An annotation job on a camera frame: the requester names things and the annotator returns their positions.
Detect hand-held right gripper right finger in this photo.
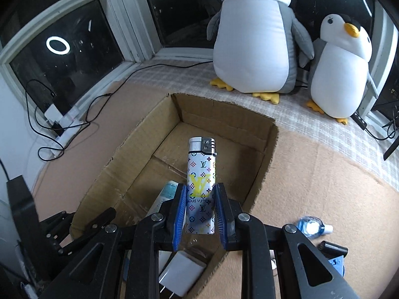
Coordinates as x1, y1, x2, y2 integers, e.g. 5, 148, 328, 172
215, 182, 368, 299

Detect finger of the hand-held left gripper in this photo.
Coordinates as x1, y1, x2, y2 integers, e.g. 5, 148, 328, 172
58, 207, 117, 256
39, 211, 75, 243

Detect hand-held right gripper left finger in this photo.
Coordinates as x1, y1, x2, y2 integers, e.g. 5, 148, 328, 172
40, 183, 188, 299

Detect white patterned lighter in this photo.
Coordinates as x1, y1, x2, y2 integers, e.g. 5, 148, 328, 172
186, 136, 216, 235

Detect white plug charger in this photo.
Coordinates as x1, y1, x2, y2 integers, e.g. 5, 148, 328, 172
158, 252, 208, 299

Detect blue hand sanitizer bottle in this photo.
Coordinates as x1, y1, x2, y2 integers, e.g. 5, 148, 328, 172
296, 216, 333, 240

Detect cardboard box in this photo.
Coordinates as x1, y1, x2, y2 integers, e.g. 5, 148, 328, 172
69, 93, 279, 299

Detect blue folding phone stand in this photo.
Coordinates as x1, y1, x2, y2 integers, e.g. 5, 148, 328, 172
327, 255, 345, 277

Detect white power strip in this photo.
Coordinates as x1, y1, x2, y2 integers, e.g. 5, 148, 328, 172
44, 104, 84, 154

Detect small black cylinder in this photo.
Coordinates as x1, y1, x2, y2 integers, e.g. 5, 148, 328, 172
318, 240, 348, 257

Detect small penguin plush toy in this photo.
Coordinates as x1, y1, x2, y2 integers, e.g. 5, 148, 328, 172
306, 13, 378, 125

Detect large penguin plush toy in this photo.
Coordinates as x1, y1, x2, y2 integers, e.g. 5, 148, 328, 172
206, 0, 315, 105

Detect black tripod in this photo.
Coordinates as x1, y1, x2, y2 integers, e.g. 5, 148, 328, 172
372, 90, 399, 161

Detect looped black cable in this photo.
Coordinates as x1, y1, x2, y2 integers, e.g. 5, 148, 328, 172
25, 79, 91, 162

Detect white wall charger block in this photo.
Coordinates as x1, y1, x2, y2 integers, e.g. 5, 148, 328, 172
44, 105, 62, 123

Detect black cable with plug end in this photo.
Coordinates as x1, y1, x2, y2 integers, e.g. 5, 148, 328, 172
79, 59, 215, 125

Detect black inline cable remote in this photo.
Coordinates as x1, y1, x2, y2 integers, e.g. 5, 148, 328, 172
351, 112, 368, 130

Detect black ring light cable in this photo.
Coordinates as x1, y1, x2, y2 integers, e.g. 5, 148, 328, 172
364, 112, 399, 141

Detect white window frame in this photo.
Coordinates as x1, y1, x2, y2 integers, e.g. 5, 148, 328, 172
0, 0, 399, 125

